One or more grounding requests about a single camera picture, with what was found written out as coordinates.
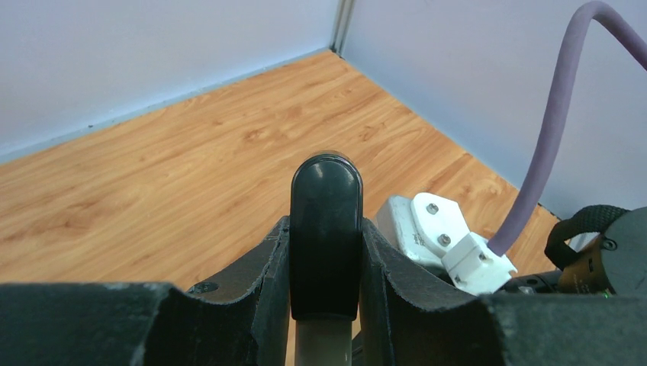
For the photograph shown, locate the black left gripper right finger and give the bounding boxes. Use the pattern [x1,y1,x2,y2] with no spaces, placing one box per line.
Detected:
[359,220,646,365]

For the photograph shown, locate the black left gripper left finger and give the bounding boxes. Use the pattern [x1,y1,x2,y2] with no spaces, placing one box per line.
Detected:
[1,217,289,365]

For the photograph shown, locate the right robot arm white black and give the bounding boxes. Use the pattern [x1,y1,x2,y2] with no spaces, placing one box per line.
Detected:
[498,204,646,297]

